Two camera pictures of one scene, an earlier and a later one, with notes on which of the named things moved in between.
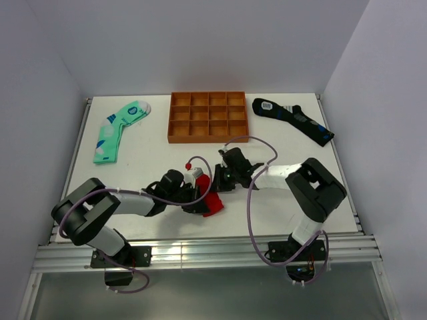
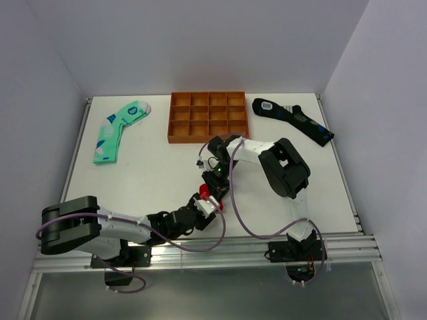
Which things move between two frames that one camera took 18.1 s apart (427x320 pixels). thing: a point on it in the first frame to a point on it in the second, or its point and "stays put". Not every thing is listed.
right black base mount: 315,251 stays put
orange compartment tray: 207,117 stays put
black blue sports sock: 295,115 stays put
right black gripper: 219,185 to 217,187
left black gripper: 197,209 to 203,221
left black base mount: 131,256 stays put
